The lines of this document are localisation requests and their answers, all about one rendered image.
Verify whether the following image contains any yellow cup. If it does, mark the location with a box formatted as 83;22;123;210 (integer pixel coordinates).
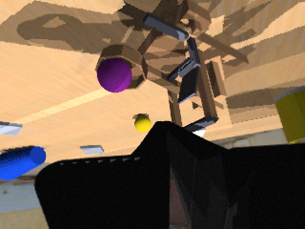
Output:
274;87;305;143

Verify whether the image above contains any blue open cylinder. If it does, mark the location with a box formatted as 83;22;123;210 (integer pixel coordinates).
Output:
0;146;46;180

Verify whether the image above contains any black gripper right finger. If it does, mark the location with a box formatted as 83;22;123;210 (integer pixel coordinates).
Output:
163;120;305;229

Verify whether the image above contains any small wooden catapult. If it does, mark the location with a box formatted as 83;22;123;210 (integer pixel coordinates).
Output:
95;0;250;133

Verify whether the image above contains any grey flat rectangular slab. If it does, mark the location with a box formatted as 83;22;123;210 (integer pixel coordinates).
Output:
0;121;23;135

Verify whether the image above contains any yellow ball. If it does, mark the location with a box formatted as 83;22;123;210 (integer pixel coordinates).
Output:
134;115;152;132

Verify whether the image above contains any purple ball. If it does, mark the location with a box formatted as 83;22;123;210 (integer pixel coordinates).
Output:
97;58;132;93

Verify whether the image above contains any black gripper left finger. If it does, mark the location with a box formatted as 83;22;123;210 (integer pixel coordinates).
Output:
34;121;171;229

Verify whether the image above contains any light grey flat rectangular plate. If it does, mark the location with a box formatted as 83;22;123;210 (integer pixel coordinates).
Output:
80;145;104;155

